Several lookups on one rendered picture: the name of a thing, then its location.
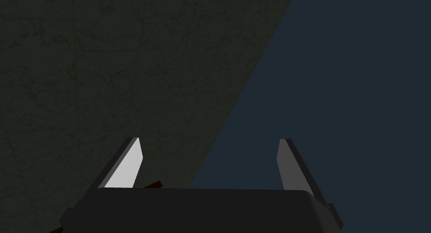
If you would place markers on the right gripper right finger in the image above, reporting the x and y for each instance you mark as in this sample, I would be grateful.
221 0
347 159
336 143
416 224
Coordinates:
293 169

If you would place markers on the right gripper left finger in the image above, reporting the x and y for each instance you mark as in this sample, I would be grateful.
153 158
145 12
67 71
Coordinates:
125 167

